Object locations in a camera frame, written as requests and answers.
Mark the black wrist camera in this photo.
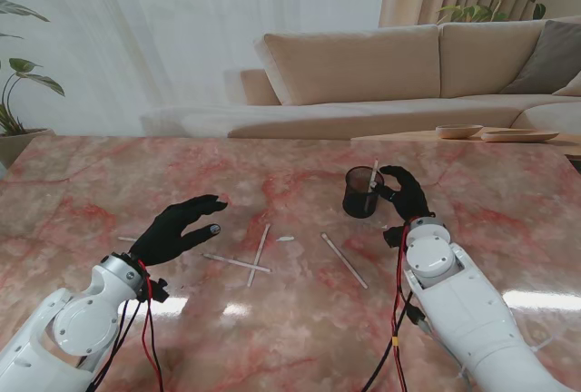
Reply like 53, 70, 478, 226
147, 277, 172, 305
382, 224, 405, 249

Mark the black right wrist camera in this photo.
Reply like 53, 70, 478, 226
382, 224, 405, 249

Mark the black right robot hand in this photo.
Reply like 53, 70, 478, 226
378, 164, 435, 223

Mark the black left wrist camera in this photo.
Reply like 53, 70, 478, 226
147, 277, 172, 305

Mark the beige sofa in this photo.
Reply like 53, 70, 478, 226
139, 15, 581, 141

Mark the wooden bowl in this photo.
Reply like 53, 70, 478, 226
435, 123, 485, 141

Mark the grey sofa cushion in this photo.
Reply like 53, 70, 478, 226
501, 19, 581, 95

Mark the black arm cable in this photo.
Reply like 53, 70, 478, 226
360, 291, 415, 392
94, 299, 143, 392

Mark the beige plant pot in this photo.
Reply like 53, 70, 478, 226
0, 127, 56, 171

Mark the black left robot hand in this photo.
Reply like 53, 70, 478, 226
131, 194, 229, 269

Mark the red left arm cable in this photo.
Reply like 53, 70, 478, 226
137, 260, 164, 391

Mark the large-leaf green plant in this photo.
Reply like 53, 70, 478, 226
0, 0, 66, 135

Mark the flat wooden tray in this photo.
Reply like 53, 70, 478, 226
480, 129, 560, 143

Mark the white sheer curtain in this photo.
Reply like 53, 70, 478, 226
0, 0, 392, 137

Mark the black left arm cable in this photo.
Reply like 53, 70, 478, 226
94, 299, 143, 392

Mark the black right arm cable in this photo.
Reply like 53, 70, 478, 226
360, 291, 415, 392

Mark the black mesh brush holder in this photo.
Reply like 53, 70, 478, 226
342, 164, 386, 220

